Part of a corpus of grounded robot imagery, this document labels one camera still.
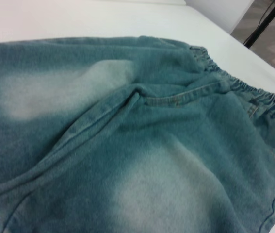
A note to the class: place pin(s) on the blue denim shorts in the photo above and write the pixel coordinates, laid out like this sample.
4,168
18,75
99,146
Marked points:
127,133

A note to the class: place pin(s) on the black stand pole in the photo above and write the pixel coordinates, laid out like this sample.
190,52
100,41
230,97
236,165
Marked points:
261,25

